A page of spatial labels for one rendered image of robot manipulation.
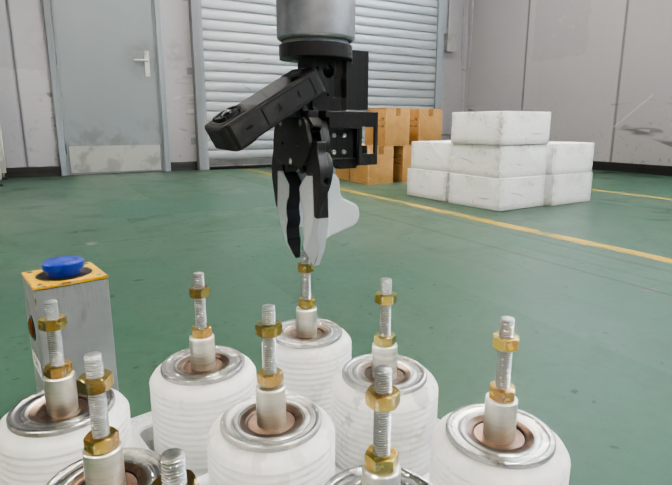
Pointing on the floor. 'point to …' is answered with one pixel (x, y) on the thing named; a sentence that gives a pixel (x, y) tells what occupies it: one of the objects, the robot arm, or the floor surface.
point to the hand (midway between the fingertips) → (299, 249)
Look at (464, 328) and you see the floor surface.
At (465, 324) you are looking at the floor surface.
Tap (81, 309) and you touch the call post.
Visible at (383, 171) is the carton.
